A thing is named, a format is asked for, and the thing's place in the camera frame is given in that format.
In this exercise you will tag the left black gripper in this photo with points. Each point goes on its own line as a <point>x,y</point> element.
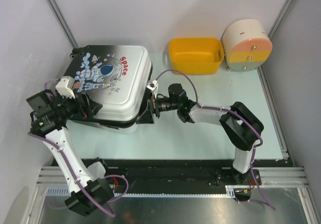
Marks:
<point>91,106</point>

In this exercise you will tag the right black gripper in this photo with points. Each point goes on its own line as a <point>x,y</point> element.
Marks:
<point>146,117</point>

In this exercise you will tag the space print kids suitcase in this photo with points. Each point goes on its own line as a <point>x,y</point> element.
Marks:
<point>116,77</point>

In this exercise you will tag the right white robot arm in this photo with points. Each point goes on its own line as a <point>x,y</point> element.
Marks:
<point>242,127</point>

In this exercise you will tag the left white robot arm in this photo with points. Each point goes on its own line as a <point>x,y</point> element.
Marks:
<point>89,189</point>

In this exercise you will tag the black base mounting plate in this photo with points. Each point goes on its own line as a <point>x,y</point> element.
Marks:
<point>182,176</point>

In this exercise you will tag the yellow plastic basket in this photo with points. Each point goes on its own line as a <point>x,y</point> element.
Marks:
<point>196,56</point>

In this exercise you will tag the round pastel drawer box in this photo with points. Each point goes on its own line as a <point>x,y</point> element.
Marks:
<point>246,45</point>

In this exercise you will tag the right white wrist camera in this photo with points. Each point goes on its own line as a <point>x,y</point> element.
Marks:
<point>152,85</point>

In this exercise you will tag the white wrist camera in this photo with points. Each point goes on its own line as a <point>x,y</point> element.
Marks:
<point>64,87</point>
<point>152,85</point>

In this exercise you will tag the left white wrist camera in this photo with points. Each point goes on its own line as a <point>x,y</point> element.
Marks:
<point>64,87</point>

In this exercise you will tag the white slotted cable duct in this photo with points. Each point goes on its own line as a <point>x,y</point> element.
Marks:
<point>227,192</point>

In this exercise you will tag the aluminium frame rail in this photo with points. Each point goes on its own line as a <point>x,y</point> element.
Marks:
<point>278,177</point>

